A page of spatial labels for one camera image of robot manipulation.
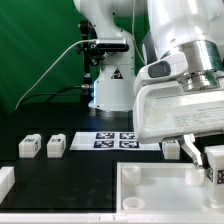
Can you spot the black camera stand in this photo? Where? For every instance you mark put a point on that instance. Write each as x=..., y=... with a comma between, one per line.
x=92, y=56

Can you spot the white obstacle left piece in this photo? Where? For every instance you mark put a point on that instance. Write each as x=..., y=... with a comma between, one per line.
x=7, y=180

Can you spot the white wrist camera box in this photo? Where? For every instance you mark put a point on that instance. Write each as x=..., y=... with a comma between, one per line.
x=164, y=70

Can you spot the white square tabletop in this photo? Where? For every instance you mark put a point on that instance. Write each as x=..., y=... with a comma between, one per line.
x=162, y=188

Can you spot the white obstacle front rail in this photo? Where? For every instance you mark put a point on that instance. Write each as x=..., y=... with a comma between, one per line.
x=35, y=218

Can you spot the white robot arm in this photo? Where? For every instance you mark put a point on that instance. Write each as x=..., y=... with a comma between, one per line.
x=189, y=26

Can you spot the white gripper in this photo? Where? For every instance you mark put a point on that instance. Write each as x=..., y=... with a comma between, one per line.
x=165, y=112

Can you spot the white tag base sheet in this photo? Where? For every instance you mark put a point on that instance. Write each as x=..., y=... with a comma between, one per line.
x=110, y=141

